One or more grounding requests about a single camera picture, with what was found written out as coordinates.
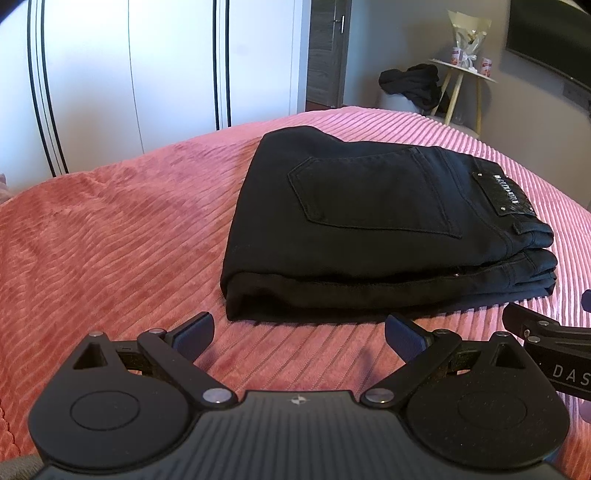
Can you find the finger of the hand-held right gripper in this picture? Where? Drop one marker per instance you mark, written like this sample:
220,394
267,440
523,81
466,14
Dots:
587,301
531,321

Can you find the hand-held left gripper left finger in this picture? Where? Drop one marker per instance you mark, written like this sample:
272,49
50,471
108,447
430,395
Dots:
194,331

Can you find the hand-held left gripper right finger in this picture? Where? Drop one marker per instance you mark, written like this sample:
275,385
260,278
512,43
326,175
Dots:
406,337

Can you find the black pants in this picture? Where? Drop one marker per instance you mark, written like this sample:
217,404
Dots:
369,217

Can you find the pink ribbed blanket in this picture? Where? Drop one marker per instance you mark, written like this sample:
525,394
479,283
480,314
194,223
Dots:
115,230

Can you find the grey pouf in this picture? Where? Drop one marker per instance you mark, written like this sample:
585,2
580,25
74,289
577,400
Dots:
392,101

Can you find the dark cloth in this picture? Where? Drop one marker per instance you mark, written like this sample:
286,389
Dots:
411,85

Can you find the small red white can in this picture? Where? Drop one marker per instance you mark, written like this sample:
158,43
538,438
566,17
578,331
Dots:
457,55
486,67

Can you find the round side table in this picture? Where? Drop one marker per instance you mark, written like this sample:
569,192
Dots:
461,74

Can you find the white wardrobe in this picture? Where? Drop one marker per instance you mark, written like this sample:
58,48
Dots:
138,69

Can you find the black television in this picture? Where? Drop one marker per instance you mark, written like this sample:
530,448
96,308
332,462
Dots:
549,32

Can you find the wrapped flower bouquet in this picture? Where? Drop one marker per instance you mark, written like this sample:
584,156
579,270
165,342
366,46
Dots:
468,37

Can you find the grey door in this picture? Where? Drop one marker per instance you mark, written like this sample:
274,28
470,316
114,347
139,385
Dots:
323,50

